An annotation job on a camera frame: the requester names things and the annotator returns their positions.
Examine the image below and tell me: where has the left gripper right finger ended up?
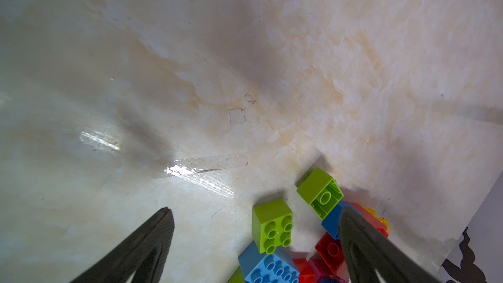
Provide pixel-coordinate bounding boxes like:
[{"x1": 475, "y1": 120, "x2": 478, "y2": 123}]
[{"x1": 339, "y1": 208, "x2": 438, "y2": 282}]

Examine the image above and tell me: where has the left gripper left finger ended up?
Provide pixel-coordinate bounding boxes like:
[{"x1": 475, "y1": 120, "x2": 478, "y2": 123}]
[{"x1": 73, "y1": 207, "x2": 175, "y2": 282}]

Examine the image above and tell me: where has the red square brick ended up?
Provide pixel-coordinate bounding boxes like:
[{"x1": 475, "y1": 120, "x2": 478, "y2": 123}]
[
  {"x1": 351, "y1": 203, "x2": 389, "y2": 238},
  {"x1": 315, "y1": 233, "x2": 345, "y2": 275}
]

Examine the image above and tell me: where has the dark blue square brick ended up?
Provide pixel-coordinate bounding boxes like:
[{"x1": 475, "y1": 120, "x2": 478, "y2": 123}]
[{"x1": 322, "y1": 201, "x2": 361, "y2": 240}]

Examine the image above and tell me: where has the red long brick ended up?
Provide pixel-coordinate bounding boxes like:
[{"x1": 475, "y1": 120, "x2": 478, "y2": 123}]
[{"x1": 293, "y1": 259, "x2": 316, "y2": 283}]

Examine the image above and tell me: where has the yellow square brick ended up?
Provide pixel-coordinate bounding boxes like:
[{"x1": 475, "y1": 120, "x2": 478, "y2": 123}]
[{"x1": 365, "y1": 207, "x2": 392, "y2": 234}]

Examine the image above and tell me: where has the upside-down lime square brick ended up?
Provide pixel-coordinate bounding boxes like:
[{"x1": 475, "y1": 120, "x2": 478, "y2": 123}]
[{"x1": 297, "y1": 168, "x2": 344, "y2": 221}]

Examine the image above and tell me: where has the light blue long brick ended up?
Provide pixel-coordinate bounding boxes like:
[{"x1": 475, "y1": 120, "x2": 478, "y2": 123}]
[{"x1": 238, "y1": 242, "x2": 300, "y2": 283}]

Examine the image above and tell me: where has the lime square brick front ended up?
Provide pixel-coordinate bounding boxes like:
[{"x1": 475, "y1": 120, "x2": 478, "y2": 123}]
[{"x1": 227, "y1": 267, "x2": 246, "y2": 283}]

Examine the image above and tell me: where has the lime square brick studs up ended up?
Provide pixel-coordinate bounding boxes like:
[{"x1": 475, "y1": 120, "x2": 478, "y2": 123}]
[{"x1": 251, "y1": 199, "x2": 293, "y2": 255}]

